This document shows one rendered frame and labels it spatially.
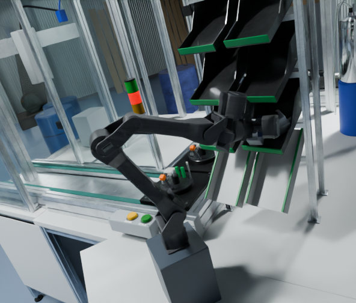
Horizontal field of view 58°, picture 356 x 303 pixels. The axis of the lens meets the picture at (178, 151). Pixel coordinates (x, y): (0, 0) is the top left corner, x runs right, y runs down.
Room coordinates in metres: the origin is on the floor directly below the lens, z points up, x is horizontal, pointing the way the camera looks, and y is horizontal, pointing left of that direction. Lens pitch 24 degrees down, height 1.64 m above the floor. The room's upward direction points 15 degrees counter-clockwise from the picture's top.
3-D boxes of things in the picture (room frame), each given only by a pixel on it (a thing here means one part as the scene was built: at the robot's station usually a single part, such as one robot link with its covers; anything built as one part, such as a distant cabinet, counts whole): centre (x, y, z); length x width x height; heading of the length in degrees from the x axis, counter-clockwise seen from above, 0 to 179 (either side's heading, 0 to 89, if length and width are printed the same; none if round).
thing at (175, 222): (0.72, 0.07, 1.15); 0.09 x 0.07 x 0.06; 12
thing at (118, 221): (1.05, 0.23, 0.93); 0.21 x 0.07 x 0.06; 53
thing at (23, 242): (2.18, 0.62, 0.43); 1.39 x 0.63 x 0.86; 143
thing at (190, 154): (1.38, -0.11, 1.01); 0.24 x 0.24 x 0.13; 53
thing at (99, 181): (1.37, 0.27, 0.91); 0.84 x 0.28 x 0.10; 53
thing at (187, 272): (0.72, 0.07, 0.96); 0.14 x 0.14 x 0.20; 16
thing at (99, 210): (1.22, 0.35, 0.91); 0.89 x 0.06 x 0.11; 53
